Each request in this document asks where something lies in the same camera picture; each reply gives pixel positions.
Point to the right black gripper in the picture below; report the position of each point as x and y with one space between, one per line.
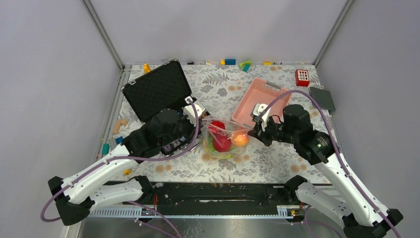
262 136

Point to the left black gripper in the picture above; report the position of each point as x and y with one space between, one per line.
191 135

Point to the orange toy peach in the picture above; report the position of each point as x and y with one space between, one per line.
239 138

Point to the yellow toy banana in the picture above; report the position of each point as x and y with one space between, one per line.
208 147

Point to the clear zip top bag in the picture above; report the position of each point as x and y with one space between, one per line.
231 127

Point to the red toy apple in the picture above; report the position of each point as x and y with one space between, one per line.
221 143

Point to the red toy pepper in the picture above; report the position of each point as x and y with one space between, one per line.
217 127

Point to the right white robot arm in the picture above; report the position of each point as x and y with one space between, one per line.
359 213

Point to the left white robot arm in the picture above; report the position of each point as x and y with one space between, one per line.
73 198

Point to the black poker chip case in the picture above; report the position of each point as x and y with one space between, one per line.
165 87

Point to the pink plastic basket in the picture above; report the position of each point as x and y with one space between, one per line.
259 92

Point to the blue toy brick left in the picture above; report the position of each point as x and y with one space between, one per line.
119 140

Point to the blue toy brick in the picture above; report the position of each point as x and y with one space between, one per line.
119 140
230 61

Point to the tan toy piece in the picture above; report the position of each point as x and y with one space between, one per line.
117 126

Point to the yellow toy brick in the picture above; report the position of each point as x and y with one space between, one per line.
146 68

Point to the teal toy brick left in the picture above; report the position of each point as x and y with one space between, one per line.
105 149

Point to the red toy window block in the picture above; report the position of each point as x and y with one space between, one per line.
302 77

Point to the grey building baseplate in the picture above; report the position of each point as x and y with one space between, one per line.
323 98

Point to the green teal toy block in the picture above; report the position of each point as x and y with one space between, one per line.
244 66

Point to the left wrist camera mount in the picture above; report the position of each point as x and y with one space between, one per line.
194 110

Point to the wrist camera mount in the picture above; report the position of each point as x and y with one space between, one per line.
194 110
260 113

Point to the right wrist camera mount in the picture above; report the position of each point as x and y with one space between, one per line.
260 113

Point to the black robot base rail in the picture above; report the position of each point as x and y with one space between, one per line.
216 199

